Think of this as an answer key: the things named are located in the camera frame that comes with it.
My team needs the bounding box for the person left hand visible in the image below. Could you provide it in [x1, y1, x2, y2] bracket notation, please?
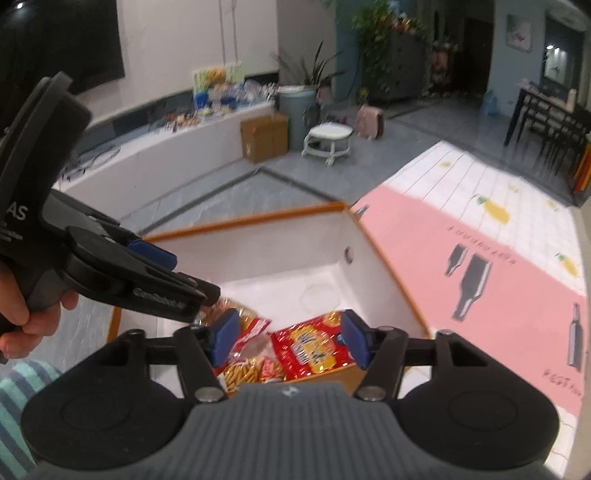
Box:
[1, 265, 79, 360]

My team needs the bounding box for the orange cardboard box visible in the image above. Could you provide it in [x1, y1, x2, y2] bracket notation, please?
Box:
[106, 201, 433, 398]

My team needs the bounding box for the white round stool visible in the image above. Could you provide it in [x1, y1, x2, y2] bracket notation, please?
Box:
[301, 122, 353, 166]

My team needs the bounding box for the blue water bottle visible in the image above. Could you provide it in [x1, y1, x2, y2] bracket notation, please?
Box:
[481, 90, 498, 117]

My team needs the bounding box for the teddy bear toy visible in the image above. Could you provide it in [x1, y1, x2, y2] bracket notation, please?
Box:
[204, 67, 226, 90]

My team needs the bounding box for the breadstick snack bag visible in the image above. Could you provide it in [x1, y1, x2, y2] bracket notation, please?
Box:
[197, 297, 273, 394]

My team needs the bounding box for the checkered pink lemon tablecloth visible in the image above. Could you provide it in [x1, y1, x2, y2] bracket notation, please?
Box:
[353, 142, 590, 476]

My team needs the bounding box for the dark green cabinet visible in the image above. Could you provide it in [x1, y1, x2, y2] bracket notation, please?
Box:
[370, 31, 428, 103]

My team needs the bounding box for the brown cardboard carton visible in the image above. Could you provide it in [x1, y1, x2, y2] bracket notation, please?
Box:
[240, 113, 288, 163]

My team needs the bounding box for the grey plant pot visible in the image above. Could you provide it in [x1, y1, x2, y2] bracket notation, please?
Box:
[276, 85, 317, 151]

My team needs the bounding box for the red cracker packet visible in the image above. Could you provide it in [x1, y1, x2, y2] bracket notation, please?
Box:
[270, 311, 355, 381]

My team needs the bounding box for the striped sleeve forearm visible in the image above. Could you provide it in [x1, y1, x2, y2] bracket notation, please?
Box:
[0, 360, 61, 480]

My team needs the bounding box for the pink small heater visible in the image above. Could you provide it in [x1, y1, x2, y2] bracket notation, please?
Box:
[355, 105, 385, 140]

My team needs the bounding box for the dark dining table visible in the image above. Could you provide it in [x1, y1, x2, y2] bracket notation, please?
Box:
[504, 84, 590, 174]

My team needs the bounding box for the black television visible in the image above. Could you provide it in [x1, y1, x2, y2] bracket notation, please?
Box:
[1, 0, 124, 95]

